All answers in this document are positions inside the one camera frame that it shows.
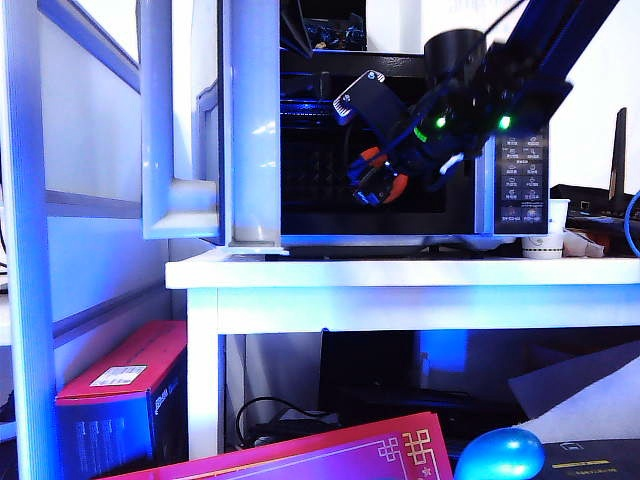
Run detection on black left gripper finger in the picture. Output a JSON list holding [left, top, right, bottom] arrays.
[[279, 0, 312, 55]]

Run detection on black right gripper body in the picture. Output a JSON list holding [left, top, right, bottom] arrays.
[[394, 92, 494, 176]]

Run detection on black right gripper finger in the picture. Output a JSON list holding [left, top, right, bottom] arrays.
[[354, 172, 399, 207], [348, 155, 394, 176]]

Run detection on orange fruit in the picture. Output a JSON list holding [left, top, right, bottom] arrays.
[[360, 146, 408, 204]]

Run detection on black glass microwave door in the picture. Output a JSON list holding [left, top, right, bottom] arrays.
[[139, 0, 291, 257]]

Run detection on black Midea microwave oven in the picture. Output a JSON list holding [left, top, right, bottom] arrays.
[[279, 49, 550, 261]]

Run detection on white side table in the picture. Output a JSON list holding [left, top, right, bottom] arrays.
[[164, 248, 640, 461]]

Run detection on black router with antennas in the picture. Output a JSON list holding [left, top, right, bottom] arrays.
[[549, 107, 640, 236]]

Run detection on white paper cup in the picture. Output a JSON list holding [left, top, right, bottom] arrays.
[[521, 198, 572, 260]]

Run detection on white orange small packet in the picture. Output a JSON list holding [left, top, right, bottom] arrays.
[[563, 227, 609, 259]]

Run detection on grey framed office partition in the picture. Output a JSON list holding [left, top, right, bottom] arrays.
[[0, 0, 174, 480]]

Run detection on red gift box gold pattern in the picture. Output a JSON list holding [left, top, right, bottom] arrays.
[[97, 412, 455, 480]]

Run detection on grey foam sheet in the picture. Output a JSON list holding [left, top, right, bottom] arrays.
[[507, 339, 640, 444]]

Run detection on glossy egg-shaped object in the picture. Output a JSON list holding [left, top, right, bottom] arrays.
[[453, 427, 547, 480]]

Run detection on red and blue carton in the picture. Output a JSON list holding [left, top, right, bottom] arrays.
[[54, 319, 189, 479]]

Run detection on black box with gold print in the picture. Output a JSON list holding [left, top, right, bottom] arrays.
[[539, 439, 640, 480]]

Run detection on blue cable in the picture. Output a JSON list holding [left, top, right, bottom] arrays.
[[623, 189, 640, 259]]

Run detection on black cable loop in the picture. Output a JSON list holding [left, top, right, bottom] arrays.
[[234, 396, 341, 449]]

